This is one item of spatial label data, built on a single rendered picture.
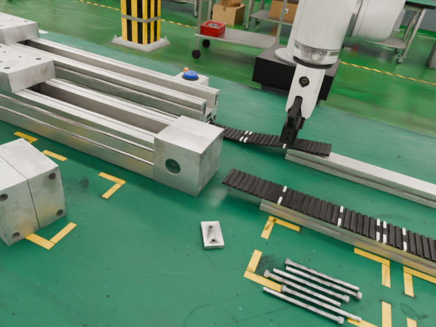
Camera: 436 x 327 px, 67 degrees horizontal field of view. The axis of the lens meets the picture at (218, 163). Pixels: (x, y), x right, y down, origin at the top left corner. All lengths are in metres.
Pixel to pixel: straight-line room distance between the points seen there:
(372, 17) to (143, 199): 0.48
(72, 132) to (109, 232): 0.25
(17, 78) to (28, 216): 0.33
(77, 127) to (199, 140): 0.24
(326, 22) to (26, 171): 0.51
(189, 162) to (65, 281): 0.25
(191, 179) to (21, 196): 0.25
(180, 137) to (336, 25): 0.32
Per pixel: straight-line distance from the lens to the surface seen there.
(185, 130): 0.59
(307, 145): 0.74
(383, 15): 0.62
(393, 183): 0.75
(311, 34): 0.63
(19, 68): 0.78
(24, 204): 0.52
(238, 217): 0.57
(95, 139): 0.66
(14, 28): 1.08
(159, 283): 0.47
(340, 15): 0.62
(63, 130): 0.73
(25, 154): 0.55
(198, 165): 0.55
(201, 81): 0.91
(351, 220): 0.59
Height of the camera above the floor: 1.17
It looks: 35 degrees down
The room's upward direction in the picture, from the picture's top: 9 degrees clockwise
